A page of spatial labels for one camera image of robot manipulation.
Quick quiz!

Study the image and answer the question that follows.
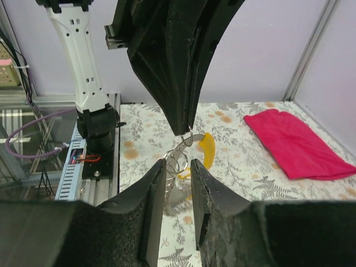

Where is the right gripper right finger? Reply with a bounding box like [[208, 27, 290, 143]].
[[191, 159, 355, 266]]

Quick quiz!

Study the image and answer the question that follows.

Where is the white slotted cable duct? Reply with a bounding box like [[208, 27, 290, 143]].
[[55, 127, 86, 201]]

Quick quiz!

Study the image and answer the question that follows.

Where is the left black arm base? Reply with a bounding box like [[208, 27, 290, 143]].
[[82, 151, 114, 180]]

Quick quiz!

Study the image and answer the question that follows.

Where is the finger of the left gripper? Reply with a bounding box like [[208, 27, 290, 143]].
[[182, 1, 244, 128], [111, 1, 189, 136]]

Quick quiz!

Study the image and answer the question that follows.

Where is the pink folded cloth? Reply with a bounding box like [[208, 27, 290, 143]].
[[244, 109, 355, 181]]

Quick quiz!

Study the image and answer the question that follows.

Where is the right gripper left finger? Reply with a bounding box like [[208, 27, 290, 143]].
[[1, 159, 166, 266]]

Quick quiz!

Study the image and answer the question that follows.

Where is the left aluminium frame post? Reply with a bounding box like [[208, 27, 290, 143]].
[[282, 0, 340, 101]]

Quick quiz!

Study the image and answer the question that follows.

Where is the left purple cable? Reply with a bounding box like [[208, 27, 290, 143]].
[[5, 108, 77, 160]]

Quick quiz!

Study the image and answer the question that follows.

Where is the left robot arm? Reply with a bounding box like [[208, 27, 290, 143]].
[[38, 0, 243, 155]]

